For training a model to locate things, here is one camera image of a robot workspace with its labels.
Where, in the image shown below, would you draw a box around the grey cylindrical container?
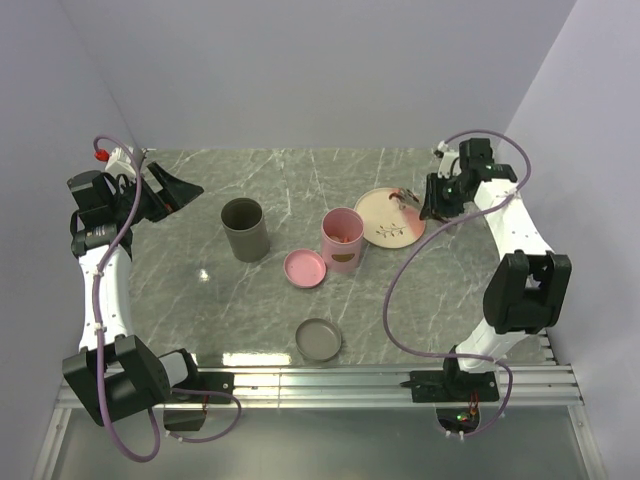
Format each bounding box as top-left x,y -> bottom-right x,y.
221,198 -> 270,263

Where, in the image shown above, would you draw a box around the metal food tongs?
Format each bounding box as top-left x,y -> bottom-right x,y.
388,188 -> 448,224

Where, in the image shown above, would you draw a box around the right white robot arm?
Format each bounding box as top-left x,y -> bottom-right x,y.
420,138 -> 572,401

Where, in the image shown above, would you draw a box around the aluminium mounting rail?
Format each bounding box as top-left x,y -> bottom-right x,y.
54,364 -> 585,412

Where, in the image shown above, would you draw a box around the pink cylindrical container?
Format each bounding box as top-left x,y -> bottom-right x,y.
321,207 -> 364,274

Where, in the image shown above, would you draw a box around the pink lid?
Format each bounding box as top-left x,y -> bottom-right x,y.
283,249 -> 327,289

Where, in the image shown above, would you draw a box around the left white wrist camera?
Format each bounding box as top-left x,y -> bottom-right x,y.
94,147 -> 146,179

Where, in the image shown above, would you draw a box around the pink cream plate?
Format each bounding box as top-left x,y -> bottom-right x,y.
354,187 -> 426,249

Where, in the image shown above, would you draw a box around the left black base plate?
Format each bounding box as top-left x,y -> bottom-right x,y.
196,372 -> 235,404

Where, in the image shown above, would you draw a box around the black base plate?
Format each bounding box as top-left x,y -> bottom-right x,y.
400,370 -> 500,403
196,372 -> 235,404

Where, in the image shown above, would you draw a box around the grey lid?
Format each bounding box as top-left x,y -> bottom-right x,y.
295,318 -> 342,362

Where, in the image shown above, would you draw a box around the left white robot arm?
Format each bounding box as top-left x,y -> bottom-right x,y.
62,162 -> 204,425

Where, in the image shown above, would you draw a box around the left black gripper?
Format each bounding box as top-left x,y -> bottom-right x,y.
110,162 -> 202,226

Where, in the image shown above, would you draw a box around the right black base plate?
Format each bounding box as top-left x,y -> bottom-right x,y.
400,370 -> 500,403

